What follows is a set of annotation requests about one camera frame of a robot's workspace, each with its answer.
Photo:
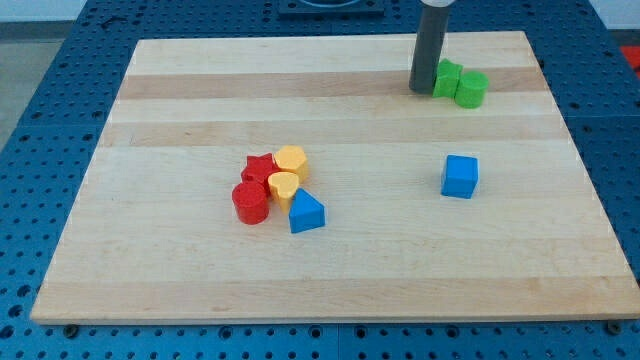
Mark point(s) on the light wooden board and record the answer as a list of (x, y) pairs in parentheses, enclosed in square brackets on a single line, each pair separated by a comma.
[(153, 236)]

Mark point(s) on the blue cube block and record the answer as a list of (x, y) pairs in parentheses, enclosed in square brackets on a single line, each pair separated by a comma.
[(460, 176)]

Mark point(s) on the blue triangle block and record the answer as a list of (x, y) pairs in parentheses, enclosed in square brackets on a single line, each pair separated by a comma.
[(306, 212)]

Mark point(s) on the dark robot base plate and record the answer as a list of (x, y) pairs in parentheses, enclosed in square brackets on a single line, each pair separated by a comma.
[(331, 8)]

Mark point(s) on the green star block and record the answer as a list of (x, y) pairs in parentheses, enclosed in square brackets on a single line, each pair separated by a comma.
[(447, 79)]

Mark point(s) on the yellow hexagon block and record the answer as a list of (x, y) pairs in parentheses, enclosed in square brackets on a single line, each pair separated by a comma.
[(293, 159)]

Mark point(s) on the green cylinder block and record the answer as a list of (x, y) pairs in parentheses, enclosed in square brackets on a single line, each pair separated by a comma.
[(471, 89)]

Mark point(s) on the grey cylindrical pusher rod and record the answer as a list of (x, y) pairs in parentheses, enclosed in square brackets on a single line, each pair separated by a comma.
[(430, 34)]

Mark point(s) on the yellow heart block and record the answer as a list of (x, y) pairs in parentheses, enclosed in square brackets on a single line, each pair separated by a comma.
[(283, 187)]

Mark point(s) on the red cylinder block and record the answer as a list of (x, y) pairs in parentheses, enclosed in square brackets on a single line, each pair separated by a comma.
[(250, 202)]

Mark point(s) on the red star block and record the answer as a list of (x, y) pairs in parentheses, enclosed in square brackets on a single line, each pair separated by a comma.
[(258, 169)]

